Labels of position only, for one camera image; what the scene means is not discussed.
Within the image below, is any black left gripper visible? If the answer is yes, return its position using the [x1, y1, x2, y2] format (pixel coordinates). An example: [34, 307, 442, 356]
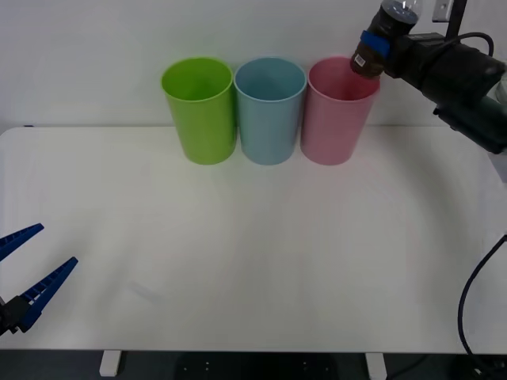
[0, 222, 79, 338]

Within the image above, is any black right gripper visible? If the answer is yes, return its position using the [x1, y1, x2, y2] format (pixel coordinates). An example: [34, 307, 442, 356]
[359, 29, 448, 91]

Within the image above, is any small dark plastic bottle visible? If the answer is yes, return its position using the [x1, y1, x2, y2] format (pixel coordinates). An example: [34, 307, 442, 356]
[349, 0, 423, 81]

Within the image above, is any pink plastic waste bin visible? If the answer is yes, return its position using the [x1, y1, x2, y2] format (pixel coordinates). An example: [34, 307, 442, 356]
[299, 56, 381, 166]

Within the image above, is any white table leg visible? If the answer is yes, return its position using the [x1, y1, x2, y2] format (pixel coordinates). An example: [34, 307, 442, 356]
[364, 351, 388, 380]
[98, 351, 121, 378]

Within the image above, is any pale blue plastic waste bin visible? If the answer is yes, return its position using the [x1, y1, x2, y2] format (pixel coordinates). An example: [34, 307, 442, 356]
[233, 57, 307, 166]

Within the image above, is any green plastic waste bin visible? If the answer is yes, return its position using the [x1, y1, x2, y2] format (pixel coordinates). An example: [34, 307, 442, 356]
[160, 57, 238, 166]

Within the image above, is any black cable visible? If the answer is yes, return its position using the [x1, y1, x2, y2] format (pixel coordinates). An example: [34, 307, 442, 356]
[457, 233, 507, 359]

